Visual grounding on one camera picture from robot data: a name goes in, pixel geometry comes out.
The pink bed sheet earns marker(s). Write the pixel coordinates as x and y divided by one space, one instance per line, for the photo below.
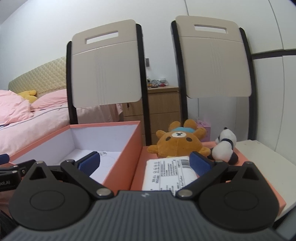
17 136

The wall power socket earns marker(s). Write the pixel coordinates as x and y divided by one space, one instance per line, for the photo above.
147 62

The pink duvet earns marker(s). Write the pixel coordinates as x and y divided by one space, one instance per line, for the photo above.
14 108

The left beige folding chair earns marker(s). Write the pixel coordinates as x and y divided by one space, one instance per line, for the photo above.
106 65

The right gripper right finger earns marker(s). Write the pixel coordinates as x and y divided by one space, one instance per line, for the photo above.
226 199

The right beige folding chair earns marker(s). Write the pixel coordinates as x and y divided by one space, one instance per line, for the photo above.
213 59

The beige quilted headboard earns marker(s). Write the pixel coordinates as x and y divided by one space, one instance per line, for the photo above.
44 79

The orange box base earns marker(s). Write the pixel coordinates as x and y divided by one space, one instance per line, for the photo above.
119 145

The wooden drawer cabinet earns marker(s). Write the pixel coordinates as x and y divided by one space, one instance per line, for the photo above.
164 108

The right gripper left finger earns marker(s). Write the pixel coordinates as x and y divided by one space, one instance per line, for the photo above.
54 197

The beige folding chair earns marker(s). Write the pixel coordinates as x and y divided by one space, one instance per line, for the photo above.
213 59
106 65

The brown teddy bear plush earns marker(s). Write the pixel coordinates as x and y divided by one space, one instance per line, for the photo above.
180 140

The orange box lid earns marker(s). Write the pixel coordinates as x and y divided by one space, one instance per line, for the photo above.
271 166

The yellow plush toy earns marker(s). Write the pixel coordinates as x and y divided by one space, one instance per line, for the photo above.
30 95

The small items on cabinet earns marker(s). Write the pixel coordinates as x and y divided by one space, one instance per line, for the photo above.
157 83

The panda plush toy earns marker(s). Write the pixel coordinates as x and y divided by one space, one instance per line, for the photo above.
224 148

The pink pillow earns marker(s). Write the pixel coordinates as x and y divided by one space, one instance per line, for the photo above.
50 100

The white labelled package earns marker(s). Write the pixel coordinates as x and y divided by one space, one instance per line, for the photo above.
168 174

